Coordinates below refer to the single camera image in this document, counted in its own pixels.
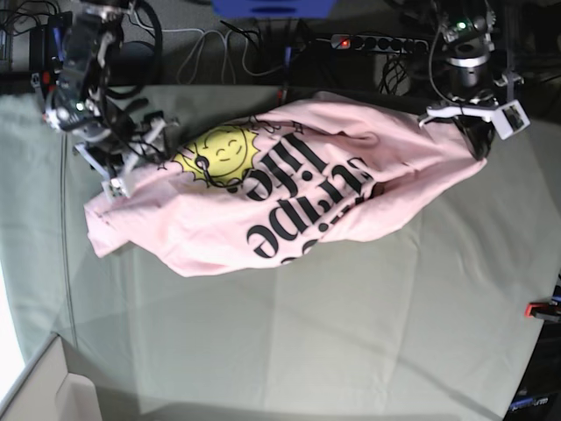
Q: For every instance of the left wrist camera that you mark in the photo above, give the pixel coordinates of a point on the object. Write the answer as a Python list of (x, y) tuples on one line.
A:
[(510, 119)]

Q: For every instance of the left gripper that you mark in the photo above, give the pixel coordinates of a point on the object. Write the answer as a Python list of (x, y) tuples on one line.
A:
[(474, 121)]

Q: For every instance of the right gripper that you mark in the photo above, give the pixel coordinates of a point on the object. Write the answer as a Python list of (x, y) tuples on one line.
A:
[(115, 151)]

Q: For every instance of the red black clamp middle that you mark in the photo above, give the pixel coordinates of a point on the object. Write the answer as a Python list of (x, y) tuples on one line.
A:
[(283, 90)]

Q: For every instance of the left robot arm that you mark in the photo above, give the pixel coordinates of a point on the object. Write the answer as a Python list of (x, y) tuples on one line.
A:
[(474, 96)]

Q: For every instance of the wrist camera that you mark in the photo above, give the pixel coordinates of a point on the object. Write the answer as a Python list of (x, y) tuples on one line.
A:
[(510, 119), (118, 187)]

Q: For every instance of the red black clamp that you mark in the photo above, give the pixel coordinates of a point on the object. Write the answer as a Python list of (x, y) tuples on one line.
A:
[(283, 90), (548, 311), (42, 84)]

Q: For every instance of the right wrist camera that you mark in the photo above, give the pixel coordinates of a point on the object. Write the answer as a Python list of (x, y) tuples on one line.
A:
[(118, 187)]

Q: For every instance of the blue plastic box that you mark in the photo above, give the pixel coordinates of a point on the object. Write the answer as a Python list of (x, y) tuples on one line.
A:
[(273, 8)]

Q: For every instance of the white cardboard box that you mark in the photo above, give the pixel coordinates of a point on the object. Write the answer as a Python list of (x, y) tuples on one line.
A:
[(47, 390)]

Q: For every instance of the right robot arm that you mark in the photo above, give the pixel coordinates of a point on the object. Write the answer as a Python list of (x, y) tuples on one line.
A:
[(84, 104)]

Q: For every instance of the pink printed t-shirt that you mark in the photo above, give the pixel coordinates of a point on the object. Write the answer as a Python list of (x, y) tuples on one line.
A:
[(261, 191)]

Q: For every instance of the red black clamp right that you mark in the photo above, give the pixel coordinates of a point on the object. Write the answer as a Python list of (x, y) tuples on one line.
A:
[(548, 311)]

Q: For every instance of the black power strip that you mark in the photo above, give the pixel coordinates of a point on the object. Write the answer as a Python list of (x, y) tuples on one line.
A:
[(379, 44)]

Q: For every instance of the red black clamp left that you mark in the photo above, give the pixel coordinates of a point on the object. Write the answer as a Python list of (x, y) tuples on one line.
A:
[(42, 84)]

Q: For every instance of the green table cloth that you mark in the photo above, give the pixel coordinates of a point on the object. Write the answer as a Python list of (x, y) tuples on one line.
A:
[(425, 324)]

